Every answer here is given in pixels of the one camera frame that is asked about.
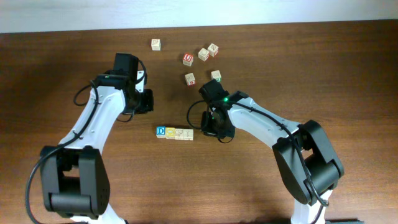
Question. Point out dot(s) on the elephant picture wooden block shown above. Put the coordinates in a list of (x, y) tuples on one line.
[(179, 134)]

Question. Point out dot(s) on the wooden block green front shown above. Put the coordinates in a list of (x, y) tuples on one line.
[(216, 75)]

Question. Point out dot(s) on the yellow O wooden block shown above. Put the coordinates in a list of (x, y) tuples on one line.
[(170, 133)]

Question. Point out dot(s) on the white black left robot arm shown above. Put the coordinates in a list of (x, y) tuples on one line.
[(75, 184)]

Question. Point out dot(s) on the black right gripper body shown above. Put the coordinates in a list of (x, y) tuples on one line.
[(212, 126)]

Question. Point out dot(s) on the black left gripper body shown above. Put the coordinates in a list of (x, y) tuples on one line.
[(143, 102)]

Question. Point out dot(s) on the blue D wooden block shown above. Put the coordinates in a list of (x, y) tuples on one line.
[(160, 131)]

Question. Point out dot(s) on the wooden block beside U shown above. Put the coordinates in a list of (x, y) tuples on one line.
[(203, 54)]

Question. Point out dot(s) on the red U wooden block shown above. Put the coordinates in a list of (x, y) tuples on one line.
[(187, 59)]

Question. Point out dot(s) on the letter I wooden block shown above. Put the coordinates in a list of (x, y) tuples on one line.
[(188, 134)]

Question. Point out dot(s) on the wooden block red front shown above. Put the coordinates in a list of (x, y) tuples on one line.
[(190, 79)]

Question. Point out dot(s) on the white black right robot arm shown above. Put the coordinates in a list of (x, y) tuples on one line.
[(308, 164)]

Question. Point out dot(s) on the wooden block red side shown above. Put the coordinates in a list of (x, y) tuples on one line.
[(213, 49)]

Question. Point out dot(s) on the plain wooden block far left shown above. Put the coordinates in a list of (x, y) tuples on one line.
[(156, 44)]

